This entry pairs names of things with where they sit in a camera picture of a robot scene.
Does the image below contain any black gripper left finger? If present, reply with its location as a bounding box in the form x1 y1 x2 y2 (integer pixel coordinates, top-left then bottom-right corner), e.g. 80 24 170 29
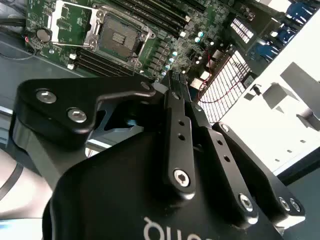
8 71 198 201

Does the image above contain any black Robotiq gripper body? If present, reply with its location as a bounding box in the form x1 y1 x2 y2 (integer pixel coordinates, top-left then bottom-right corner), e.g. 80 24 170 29
42 129 287 240

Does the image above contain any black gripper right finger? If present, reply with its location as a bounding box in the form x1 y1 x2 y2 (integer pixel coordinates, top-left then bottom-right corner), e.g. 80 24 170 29
178 73 307 230

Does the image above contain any thin metal locking lever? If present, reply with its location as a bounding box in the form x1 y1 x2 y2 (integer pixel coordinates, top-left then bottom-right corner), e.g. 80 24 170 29
134 26 150 69

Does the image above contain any metal socket cover frame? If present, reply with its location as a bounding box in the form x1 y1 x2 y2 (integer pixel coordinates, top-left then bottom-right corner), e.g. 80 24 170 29
50 0 105 49

